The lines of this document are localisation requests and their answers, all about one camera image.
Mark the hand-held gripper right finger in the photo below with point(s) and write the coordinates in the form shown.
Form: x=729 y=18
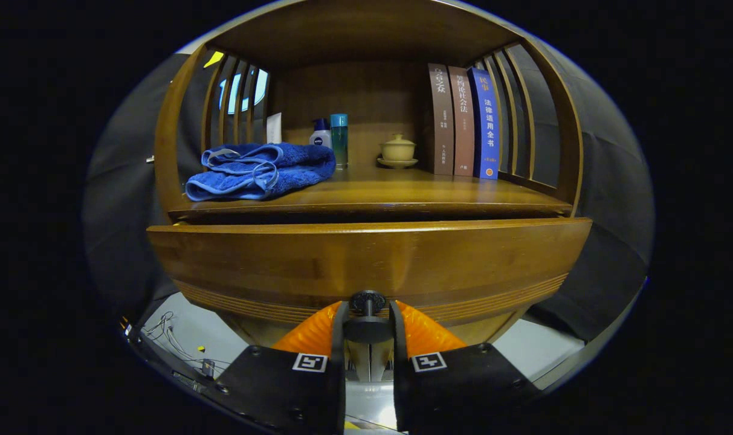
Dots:
x=399 y=362

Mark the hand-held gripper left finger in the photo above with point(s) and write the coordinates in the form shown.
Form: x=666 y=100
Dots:
x=339 y=362

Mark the black drawer knob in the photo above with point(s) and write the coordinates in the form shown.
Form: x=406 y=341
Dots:
x=367 y=329

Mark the wooden countertop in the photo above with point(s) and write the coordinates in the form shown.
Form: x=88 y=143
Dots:
x=402 y=190

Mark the wooden cabinet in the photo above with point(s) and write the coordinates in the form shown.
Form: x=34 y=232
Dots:
x=354 y=36

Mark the beige saucer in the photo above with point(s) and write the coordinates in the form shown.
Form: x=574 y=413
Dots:
x=396 y=164

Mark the blue towel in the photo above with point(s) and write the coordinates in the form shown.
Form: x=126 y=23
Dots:
x=263 y=175

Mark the beige lidded teacup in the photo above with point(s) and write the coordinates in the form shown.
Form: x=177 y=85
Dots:
x=398 y=148

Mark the teal bottle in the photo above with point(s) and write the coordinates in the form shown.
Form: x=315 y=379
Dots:
x=339 y=142

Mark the white lotion bottle blue cap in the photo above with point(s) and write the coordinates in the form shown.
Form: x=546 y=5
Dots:
x=321 y=140

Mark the reddish brown book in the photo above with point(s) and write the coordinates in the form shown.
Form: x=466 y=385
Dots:
x=463 y=133

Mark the white tube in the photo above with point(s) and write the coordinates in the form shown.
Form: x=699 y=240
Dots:
x=274 y=128

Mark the blue book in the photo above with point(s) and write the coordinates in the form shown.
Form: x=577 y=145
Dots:
x=486 y=133

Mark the dark brown book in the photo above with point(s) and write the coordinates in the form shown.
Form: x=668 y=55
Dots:
x=442 y=121

